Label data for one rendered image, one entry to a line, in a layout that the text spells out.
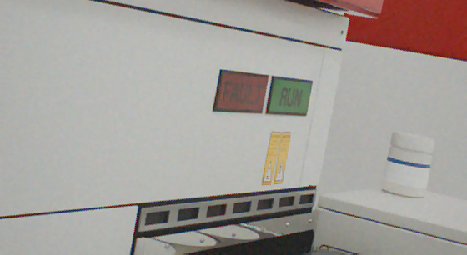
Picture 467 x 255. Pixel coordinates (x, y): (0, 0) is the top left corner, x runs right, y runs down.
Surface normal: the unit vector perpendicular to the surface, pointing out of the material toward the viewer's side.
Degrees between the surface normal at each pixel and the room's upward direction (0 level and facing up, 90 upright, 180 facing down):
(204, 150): 90
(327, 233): 90
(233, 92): 90
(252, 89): 90
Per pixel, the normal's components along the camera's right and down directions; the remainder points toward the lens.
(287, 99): 0.87, 0.18
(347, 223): -0.46, -0.04
